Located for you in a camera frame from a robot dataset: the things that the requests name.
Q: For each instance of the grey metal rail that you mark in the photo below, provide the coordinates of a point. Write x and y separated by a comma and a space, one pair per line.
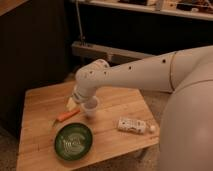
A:
110, 54

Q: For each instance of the white plastic bottle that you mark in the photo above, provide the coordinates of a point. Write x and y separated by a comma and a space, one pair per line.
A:
135, 126

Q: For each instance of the green round plate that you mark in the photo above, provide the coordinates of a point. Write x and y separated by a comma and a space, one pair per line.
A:
73, 141

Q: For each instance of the metal vertical pole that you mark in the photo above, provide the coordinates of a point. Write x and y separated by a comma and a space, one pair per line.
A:
79, 22

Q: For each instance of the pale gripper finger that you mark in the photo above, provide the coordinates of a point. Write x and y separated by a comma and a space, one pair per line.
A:
70, 104

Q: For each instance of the orange pepper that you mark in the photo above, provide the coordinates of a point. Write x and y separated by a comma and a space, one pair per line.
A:
65, 116

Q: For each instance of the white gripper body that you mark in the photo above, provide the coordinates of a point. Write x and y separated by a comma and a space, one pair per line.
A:
80, 95

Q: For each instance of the cluttered background shelf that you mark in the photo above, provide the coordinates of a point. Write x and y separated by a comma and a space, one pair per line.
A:
195, 9

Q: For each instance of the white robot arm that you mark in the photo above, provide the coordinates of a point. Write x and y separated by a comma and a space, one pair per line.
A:
186, 126

